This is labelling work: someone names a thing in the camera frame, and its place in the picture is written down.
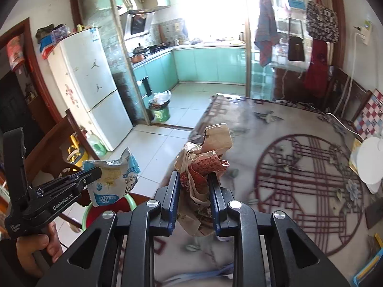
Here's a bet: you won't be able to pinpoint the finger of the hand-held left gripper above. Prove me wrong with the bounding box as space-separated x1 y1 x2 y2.
36 170 86 193
67 166 103 199

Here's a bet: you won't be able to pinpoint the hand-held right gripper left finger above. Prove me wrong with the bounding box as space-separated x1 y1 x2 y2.
36 170 181 287

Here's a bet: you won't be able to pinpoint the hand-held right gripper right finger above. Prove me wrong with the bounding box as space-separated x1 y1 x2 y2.
207 172 350 287

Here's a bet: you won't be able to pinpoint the white and blue snack bag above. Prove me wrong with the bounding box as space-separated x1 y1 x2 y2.
82 147 141 207

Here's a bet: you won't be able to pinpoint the red basin with green rim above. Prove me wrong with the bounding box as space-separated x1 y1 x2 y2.
81 194 136 231

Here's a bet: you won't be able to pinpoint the brown paper bag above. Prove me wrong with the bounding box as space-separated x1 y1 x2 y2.
174 123 234 238

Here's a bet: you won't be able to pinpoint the green kitchen trash bin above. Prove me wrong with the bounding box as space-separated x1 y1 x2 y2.
148 90 172 123

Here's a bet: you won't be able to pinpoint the person's left hand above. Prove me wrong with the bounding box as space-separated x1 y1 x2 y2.
16 220 65 278

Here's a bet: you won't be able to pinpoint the green plastic bottle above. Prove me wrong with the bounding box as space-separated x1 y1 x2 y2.
87 132 107 157

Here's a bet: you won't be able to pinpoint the carved brown wooden chair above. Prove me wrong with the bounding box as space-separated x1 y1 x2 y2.
24 109 156 231

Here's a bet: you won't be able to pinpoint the white refrigerator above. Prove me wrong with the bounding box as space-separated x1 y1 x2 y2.
46 27 134 151

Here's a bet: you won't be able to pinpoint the dining table with floral cover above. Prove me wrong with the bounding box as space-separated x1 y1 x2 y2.
162 93 383 287

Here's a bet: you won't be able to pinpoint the red hanging decoration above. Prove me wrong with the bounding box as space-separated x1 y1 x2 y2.
7 34 26 71

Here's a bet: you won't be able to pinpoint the teal kitchen cabinets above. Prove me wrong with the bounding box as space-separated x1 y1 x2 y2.
132 46 247 96

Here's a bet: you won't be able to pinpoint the pile of items on refrigerator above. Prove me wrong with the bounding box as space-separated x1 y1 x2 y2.
36 23 79 60

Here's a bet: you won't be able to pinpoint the yellow paper sheet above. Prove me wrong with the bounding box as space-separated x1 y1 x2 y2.
349 139 364 174

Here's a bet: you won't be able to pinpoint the dark flat pouch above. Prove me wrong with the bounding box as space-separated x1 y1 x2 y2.
365 199 383 229

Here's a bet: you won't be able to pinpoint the white round plate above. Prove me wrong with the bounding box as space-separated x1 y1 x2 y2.
356 137 383 195

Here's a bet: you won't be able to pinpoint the steel range hood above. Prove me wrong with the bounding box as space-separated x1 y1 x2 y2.
115 0 171 41

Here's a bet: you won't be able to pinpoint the blue box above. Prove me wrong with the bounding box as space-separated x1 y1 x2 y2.
353 255 383 287

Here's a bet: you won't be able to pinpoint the hanging red garment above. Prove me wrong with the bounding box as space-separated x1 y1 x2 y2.
304 39 328 98

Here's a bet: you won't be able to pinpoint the dark wooden chair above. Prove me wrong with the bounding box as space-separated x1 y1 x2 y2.
323 66 372 121

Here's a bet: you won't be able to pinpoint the red white checkered cushion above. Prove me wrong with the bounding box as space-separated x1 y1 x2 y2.
353 89 383 141

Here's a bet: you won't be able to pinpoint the hanging plaid shirt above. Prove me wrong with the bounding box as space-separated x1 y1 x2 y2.
253 0 281 68

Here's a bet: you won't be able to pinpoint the black and white patterned bag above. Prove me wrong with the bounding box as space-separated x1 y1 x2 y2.
305 0 340 41

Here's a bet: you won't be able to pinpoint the white power cable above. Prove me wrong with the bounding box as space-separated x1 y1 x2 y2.
325 30 366 140

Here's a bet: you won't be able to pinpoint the white wall socket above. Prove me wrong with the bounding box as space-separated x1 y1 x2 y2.
356 19 373 45

